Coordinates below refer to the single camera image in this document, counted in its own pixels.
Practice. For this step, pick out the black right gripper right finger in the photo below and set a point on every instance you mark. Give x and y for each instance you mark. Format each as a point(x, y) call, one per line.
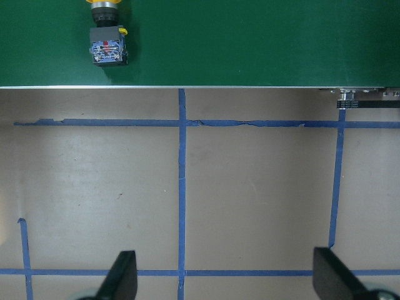
point(332, 280)

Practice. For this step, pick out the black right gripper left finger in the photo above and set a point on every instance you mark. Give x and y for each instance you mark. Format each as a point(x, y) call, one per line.
point(121, 282)

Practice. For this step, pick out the yellow push button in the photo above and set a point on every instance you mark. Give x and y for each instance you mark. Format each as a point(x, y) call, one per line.
point(107, 39)

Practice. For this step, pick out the green conveyor belt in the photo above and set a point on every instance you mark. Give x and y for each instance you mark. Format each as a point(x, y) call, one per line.
point(205, 44)

